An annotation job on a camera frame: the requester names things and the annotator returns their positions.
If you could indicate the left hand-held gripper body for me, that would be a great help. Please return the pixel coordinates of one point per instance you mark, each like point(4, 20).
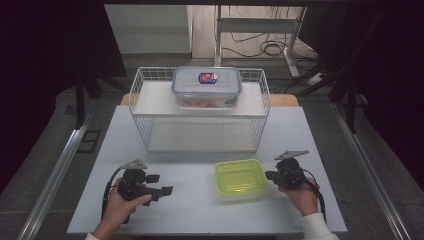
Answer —
point(133, 185)

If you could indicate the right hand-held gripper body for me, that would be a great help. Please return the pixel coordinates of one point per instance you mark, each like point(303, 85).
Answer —
point(291, 173)

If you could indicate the green plastic container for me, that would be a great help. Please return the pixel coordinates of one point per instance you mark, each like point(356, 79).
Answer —
point(240, 178)

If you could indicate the clear container with blue-rimmed lid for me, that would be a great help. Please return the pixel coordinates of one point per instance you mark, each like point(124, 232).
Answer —
point(206, 86)

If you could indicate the person's right hand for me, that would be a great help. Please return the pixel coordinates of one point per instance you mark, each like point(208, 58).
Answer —
point(305, 198)

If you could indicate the person's left hand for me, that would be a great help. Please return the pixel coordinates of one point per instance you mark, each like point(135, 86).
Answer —
point(116, 210)

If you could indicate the black floor plate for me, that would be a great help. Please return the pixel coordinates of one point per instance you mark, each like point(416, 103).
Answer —
point(89, 141)

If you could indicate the wooden board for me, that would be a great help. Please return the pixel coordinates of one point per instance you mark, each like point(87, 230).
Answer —
point(283, 100)

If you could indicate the black stand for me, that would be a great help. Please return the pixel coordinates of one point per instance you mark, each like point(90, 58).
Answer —
point(80, 100)
point(350, 106)

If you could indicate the orange red food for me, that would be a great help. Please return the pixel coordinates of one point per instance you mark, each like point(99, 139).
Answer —
point(200, 102)

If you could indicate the white power strip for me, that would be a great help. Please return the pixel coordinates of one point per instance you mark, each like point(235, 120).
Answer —
point(316, 79)

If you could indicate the aluminium rail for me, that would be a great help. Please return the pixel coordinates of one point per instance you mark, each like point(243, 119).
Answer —
point(53, 176)
point(370, 170)

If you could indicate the white metal desk frame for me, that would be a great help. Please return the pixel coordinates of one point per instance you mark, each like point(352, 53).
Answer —
point(260, 25)

